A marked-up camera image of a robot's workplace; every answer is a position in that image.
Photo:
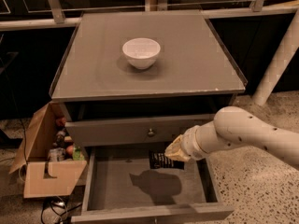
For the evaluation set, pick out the white ceramic bowl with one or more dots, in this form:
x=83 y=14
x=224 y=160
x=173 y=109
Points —
x=141 y=53

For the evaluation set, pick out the green packet in box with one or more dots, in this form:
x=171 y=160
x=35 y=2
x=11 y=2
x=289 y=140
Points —
x=77 y=154

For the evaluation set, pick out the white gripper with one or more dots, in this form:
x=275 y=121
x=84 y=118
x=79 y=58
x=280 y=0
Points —
x=189 y=143

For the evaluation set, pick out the dark bottle in box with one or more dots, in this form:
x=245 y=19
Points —
x=60 y=138

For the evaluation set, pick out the black rxbar chocolate wrapper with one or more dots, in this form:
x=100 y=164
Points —
x=158 y=160

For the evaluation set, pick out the grey top drawer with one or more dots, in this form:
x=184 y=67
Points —
x=106 y=132

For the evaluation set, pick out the round metal drawer knob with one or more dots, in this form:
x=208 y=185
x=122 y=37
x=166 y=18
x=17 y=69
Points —
x=151 y=133

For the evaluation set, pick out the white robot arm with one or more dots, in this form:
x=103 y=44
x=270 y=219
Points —
x=234 y=127

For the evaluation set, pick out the grey middle drawer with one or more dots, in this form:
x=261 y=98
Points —
x=121 y=188

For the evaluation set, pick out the metal window rail frame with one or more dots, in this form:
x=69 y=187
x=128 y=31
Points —
x=14 y=23

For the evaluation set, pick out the grey drawer cabinet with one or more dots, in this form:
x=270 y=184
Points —
x=192 y=75

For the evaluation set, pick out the red round item in box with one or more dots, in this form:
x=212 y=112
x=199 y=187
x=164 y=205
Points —
x=60 y=122

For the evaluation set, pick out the grey drawer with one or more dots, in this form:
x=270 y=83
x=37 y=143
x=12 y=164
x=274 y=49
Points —
x=106 y=132
x=121 y=188

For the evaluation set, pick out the red apple in box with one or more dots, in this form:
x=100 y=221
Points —
x=69 y=150

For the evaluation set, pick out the open cardboard box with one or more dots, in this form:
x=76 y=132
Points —
x=45 y=178

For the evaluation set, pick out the silver can in box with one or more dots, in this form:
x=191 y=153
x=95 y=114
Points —
x=57 y=154

